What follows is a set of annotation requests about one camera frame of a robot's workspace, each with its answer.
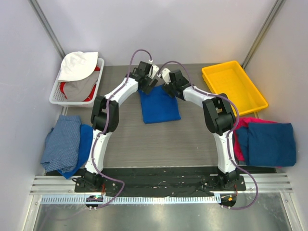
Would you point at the left corner metal post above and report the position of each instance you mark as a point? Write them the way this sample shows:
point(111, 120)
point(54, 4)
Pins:
point(47, 27)

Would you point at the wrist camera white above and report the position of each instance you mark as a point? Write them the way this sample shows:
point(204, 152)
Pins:
point(153, 70)
point(164, 74)

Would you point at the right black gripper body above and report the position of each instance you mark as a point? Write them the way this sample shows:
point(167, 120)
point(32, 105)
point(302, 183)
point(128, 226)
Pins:
point(169, 88)

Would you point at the white plastic basket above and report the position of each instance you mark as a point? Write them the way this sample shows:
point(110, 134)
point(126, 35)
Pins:
point(56, 96)

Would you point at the blue checkered shirt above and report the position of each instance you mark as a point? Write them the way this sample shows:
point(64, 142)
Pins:
point(62, 145)

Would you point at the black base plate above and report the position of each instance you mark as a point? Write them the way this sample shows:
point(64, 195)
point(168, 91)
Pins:
point(159, 185)

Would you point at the corner metal post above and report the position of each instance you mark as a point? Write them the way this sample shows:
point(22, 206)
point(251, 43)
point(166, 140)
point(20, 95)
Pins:
point(47, 27)
point(278, 4)

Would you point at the pink t shirt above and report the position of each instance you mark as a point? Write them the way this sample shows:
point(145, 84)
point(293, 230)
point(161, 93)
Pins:
point(239, 154)

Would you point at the grey cloth in basket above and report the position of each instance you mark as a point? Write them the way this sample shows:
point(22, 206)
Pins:
point(77, 89)

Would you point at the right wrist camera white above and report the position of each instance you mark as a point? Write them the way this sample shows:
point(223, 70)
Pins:
point(164, 74)

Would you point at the white cloth in basket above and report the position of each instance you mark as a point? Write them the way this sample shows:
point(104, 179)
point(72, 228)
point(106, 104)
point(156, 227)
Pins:
point(77, 66)

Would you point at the folded navy t shirt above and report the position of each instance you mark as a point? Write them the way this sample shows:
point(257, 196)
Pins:
point(267, 144)

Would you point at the blue printed t shirt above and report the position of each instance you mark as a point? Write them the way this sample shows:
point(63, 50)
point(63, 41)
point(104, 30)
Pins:
point(158, 106)

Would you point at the aluminium rail frame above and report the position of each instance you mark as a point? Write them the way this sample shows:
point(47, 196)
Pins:
point(271, 209)

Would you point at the red cloth in basket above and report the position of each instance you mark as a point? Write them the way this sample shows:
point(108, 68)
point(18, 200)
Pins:
point(63, 89)

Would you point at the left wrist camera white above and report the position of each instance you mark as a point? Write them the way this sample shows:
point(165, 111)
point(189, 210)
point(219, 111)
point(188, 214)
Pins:
point(153, 70)

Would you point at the right corner metal post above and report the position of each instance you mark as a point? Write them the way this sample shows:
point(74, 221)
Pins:
point(278, 4)

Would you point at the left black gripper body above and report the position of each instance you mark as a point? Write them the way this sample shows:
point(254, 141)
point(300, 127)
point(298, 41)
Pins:
point(149, 84)

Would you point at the yellow plastic tray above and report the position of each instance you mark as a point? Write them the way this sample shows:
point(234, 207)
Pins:
point(231, 79)

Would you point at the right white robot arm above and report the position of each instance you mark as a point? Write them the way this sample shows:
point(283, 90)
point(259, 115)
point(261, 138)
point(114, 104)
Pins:
point(219, 120)

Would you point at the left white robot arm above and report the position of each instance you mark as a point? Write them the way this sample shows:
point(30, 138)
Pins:
point(105, 119)

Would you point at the blue cloth under checkered shirt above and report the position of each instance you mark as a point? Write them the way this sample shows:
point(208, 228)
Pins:
point(86, 138)

